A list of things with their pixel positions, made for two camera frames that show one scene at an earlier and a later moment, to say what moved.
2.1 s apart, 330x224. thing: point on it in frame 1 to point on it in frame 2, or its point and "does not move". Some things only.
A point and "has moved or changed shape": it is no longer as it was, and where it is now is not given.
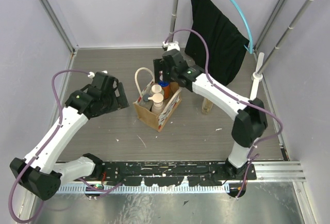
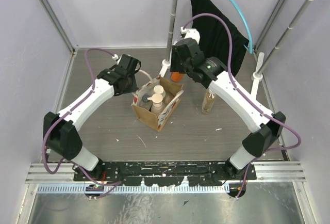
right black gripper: x=158 y=65 to x=175 y=63
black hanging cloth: x=226 y=47 does not move
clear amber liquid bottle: x=207 y=106 does not move
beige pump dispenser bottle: x=158 y=106 does not move
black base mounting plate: x=171 y=173 does not move
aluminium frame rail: x=285 y=171 does not move
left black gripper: x=121 y=95 to x=131 y=62
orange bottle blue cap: x=165 y=85 has moved or changed shape
